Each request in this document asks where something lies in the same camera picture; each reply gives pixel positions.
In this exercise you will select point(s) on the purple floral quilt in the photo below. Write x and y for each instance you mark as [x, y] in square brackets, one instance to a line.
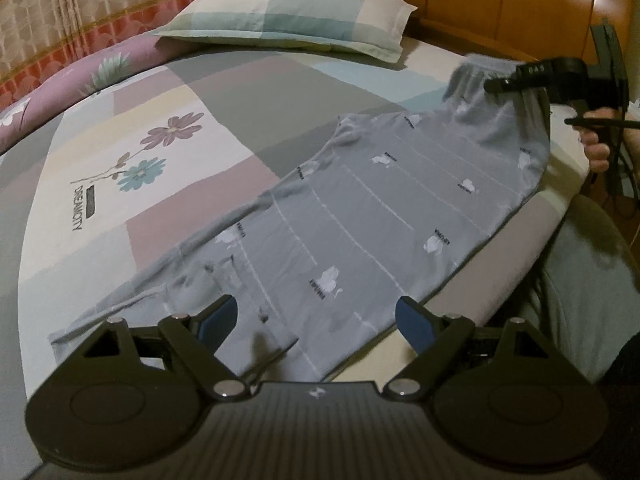
[75, 90]

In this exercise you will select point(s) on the person's grey trouser leg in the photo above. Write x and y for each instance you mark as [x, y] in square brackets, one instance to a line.
[575, 285]

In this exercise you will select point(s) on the checked pillow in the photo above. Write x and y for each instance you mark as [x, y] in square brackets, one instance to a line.
[300, 20]

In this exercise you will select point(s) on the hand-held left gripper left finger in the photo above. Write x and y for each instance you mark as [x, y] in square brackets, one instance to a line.
[217, 322]

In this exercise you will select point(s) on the grey printed pants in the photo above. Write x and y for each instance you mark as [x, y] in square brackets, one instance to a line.
[375, 210]

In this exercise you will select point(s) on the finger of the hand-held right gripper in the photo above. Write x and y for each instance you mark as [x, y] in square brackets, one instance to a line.
[525, 77]

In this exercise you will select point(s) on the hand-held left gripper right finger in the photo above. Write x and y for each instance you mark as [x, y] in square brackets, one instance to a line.
[415, 325]

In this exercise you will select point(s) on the wooden headboard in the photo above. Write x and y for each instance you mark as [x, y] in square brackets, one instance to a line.
[500, 5]

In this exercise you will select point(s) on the person's right hand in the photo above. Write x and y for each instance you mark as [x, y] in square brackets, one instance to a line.
[597, 150]

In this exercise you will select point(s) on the patterned beige red curtain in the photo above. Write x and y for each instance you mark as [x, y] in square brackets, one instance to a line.
[100, 5]

